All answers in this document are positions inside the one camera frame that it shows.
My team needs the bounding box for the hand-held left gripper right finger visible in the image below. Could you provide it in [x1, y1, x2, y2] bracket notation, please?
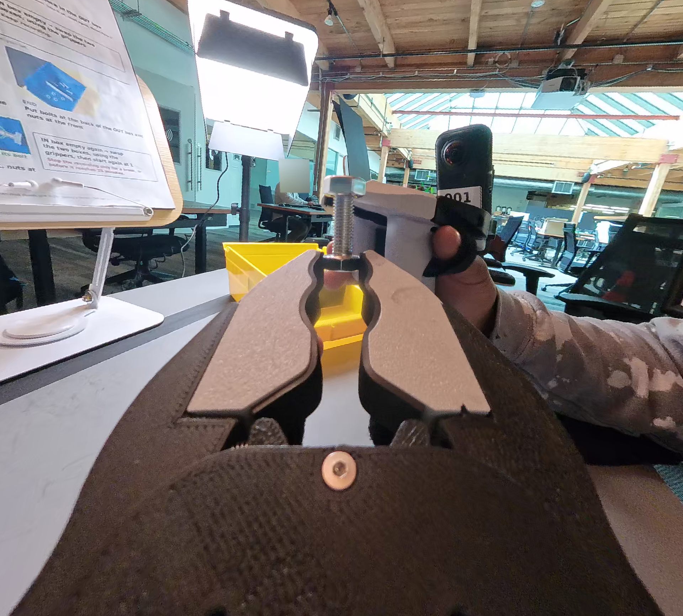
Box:
[359, 250, 492, 432]

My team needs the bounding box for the person's right hand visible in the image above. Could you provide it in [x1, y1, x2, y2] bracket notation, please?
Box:
[324, 224, 501, 338]

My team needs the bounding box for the ceiling projector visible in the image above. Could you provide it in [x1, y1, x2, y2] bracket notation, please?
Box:
[533, 65, 591, 111]

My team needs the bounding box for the large studio light panel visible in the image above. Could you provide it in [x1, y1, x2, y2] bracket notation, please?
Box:
[186, 0, 320, 138]

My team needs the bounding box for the steel hex bolt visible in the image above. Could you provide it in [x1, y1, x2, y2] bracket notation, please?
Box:
[321, 193, 365, 271]

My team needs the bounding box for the printed instruction sheet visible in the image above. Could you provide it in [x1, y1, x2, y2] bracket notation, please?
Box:
[0, 0, 177, 212]

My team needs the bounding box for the instruction sheet on stand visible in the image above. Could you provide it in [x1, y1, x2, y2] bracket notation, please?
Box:
[0, 0, 184, 383]

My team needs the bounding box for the yellow plastic bin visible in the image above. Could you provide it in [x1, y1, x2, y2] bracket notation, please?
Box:
[222, 241, 370, 378]

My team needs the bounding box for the black mesh office chair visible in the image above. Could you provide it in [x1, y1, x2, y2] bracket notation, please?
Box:
[556, 212, 683, 322]

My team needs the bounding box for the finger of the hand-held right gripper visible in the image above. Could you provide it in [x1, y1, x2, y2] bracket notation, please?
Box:
[351, 182, 439, 223]
[354, 213, 389, 255]

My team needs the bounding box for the group of black office chairs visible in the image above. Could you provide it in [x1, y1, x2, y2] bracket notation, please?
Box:
[511, 220, 615, 266]

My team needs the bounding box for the person's right forearm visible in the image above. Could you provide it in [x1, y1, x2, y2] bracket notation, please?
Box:
[490, 287, 683, 455]

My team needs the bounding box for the wooden top desk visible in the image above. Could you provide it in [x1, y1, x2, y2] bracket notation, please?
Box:
[180, 204, 237, 276]
[256, 202, 335, 244]

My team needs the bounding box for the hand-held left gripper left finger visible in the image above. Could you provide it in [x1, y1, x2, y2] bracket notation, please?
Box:
[186, 250, 323, 432]

